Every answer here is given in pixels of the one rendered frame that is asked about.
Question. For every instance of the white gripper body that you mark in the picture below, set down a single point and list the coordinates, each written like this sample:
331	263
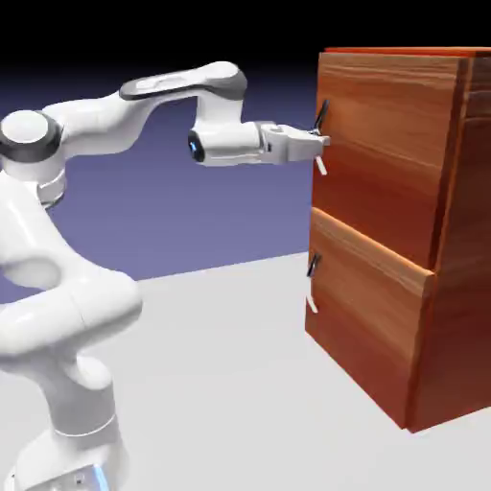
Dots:
297	146

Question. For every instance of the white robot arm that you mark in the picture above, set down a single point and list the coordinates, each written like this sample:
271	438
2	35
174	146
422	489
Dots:
92	122

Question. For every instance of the large wooden cabinet door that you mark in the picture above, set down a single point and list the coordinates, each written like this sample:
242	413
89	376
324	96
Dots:
383	153

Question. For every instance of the small wooden cabinet door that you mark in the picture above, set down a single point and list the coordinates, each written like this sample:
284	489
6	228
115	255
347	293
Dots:
364	318

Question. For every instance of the wooden cabinet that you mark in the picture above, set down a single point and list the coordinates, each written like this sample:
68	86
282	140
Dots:
460	268

